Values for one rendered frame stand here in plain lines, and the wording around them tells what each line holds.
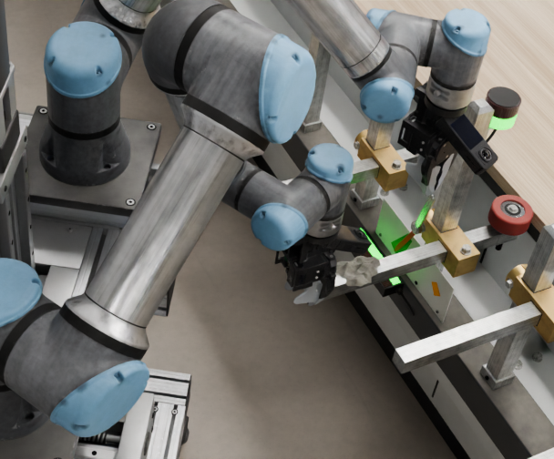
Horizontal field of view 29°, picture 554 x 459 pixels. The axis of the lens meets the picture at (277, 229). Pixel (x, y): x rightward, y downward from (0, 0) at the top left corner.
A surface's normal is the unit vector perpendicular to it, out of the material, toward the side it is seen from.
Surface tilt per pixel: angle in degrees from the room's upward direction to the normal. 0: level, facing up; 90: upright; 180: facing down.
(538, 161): 0
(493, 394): 0
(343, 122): 0
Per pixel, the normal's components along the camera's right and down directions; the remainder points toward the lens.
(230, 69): -0.31, -0.16
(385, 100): -0.19, 0.69
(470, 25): 0.11, -0.70
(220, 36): -0.17, -0.38
